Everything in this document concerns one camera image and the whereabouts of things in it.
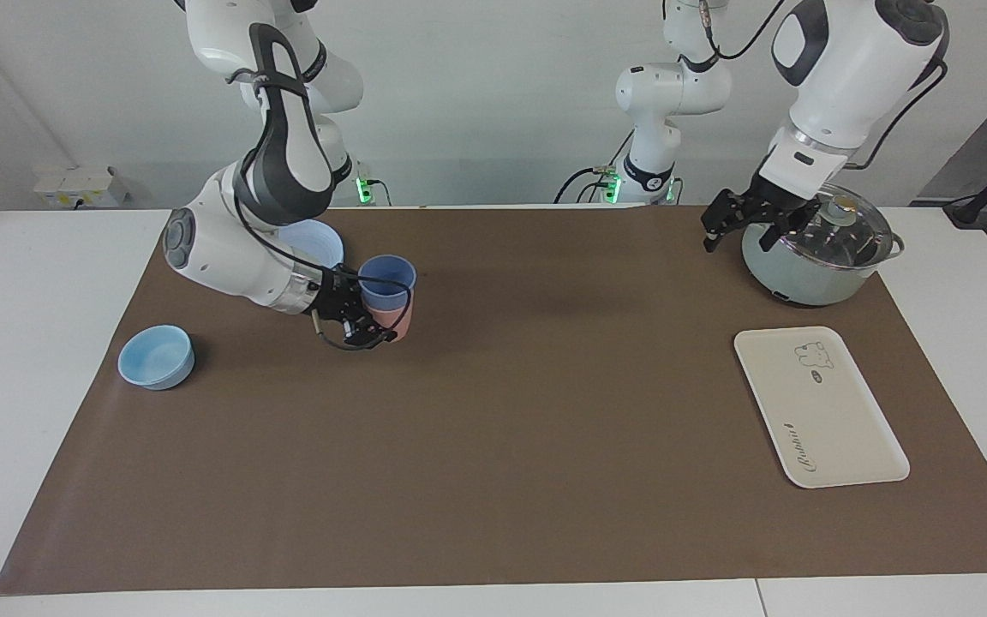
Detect pink cup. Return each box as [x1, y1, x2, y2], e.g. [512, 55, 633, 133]
[363, 296, 416, 342]

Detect blue cup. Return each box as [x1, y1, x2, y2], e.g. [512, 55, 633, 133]
[358, 255, 417, 314]

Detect cream tray with rabbit print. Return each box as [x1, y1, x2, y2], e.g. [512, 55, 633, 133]
[733, 326, 911, 489]

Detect light blue plate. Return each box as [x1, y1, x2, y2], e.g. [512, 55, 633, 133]
[278, 219, 345, 271]

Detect pale green cooking pot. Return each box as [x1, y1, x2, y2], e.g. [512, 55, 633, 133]
[741, 183, 905, 307]

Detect glass pot lid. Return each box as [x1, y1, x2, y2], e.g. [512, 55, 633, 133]
[781, 183, 895, 271]

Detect brown table mat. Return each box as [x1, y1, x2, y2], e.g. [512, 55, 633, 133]
[0, 206, 987, 596]

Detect light blue bowl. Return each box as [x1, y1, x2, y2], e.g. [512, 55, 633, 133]
[117, 325, 195, 391]

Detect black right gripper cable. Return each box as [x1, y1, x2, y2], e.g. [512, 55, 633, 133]
[312, 273, 414, 350]

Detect black right base cables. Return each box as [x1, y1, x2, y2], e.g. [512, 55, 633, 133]
[356, 161, 393, 207]

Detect black base cables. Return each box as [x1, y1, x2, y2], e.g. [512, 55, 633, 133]
[553, 129, 633, 205]
[356, 161, 393, 207]

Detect black left base cables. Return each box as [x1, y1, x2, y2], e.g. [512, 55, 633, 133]
[553, 129, 633, 205]

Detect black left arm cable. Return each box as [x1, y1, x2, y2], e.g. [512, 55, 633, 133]
[697, 0, 950, 172]

